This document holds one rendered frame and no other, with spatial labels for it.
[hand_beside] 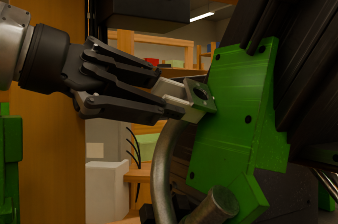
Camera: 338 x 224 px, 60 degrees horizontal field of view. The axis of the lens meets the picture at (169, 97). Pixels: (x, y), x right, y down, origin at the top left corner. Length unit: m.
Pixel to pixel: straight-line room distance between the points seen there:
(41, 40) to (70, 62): 0.04
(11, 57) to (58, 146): 0.35
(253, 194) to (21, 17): 0.30
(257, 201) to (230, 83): 0.16
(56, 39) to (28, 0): 0.32
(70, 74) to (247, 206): 0.24
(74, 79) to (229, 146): 0.20
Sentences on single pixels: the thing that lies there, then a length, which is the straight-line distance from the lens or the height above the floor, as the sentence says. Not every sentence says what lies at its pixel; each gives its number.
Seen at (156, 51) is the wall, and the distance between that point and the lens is 12.06.
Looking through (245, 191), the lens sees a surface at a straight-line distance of 0.35.
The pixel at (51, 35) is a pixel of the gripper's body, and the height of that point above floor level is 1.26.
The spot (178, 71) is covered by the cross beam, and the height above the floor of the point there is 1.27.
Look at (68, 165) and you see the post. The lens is 0.65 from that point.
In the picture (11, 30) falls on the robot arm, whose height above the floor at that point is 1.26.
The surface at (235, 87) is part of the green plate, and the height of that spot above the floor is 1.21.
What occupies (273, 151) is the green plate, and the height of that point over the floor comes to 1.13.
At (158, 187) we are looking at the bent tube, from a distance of 0.45.
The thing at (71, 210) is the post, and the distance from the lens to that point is 0.68.
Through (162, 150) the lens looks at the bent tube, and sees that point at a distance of 0.46.
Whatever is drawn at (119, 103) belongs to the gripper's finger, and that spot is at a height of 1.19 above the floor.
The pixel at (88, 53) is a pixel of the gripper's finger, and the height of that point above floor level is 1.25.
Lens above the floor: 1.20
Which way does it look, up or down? 1 degrees down
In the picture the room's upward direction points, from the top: straight up
